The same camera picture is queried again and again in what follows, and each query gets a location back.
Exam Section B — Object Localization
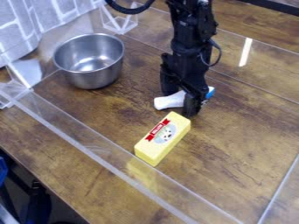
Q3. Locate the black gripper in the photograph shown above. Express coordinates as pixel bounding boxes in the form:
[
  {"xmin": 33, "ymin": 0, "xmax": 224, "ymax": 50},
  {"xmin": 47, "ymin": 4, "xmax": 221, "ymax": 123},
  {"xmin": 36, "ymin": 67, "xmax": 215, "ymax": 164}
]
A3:
[{"xmin": 160, "ymin": 0, "xmax": 219, "ymax": 117}]

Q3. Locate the silver metal pot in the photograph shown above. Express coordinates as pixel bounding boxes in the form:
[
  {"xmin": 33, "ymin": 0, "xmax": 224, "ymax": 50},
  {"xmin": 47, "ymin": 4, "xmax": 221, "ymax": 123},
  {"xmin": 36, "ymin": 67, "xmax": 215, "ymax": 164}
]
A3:
[{"xmin": 52, "ymin": 33, "xmax": 125, "ymax": 89}]

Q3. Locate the yellow butter block toy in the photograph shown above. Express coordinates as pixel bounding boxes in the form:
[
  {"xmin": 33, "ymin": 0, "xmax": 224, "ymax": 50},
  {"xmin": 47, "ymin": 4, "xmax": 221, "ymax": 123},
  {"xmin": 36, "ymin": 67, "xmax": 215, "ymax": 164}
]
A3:
[{"xmin": 135, "ymin": 112, "xmax": 191, "ymax": 166}]

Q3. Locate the clear acrylic barrier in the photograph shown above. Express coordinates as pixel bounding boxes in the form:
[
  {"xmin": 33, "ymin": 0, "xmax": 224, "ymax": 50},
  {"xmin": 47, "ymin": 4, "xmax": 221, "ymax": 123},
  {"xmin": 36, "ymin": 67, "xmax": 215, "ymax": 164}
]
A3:
[{"xmin": 0, "ymin": 0, "xmax": 299, "ymax": 224}]

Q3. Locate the white brick pattern cloth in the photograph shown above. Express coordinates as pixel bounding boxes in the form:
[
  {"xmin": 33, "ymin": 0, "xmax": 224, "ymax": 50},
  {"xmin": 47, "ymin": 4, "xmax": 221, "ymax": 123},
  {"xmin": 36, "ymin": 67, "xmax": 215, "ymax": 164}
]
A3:
[{"xmin": 0, "ymin": 0, "xmax": 104, "ymax": 68}]

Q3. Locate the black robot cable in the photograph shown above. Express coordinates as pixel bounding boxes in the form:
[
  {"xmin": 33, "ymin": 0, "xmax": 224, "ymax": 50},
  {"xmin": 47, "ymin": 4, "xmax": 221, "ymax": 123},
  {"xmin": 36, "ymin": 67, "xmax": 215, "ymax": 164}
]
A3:
[{"xmin": 104, "ymin": 0, "xmax": 156, "ymax": 15}]

